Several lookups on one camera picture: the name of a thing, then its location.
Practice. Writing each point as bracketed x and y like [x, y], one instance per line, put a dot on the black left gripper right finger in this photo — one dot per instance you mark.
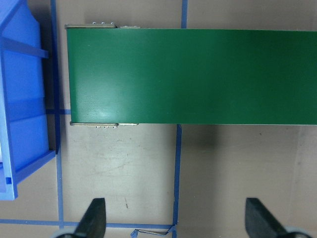
[259, 222]

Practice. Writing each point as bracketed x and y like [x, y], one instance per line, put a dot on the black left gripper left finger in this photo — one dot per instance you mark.
[93, 223]

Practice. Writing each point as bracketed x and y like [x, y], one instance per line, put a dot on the green conveyor belt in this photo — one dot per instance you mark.
[192, 76]

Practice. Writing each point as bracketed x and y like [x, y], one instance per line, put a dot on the blue bin left side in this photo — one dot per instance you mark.
[24, 143]

